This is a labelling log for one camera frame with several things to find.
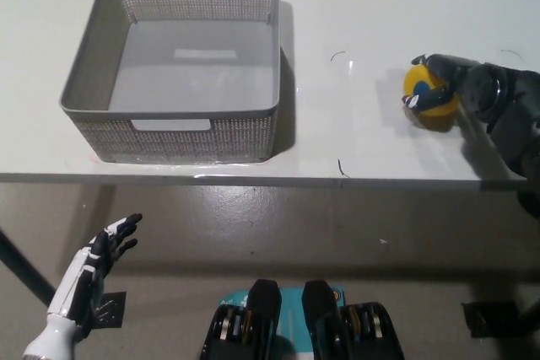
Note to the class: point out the black floor marker tag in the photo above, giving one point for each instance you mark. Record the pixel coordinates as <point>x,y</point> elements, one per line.
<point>113,309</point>
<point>491,318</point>

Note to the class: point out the grey perforated plastic basket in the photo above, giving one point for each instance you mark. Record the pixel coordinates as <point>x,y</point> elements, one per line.
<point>181,136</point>

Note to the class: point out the white and black left hand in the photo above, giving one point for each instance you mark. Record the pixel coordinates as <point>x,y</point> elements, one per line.
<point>80,271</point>

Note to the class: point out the black and teal robot body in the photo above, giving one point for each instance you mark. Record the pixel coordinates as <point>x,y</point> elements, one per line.
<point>261,309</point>

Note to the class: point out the black right hand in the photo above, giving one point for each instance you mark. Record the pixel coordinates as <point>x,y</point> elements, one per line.
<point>476,86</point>

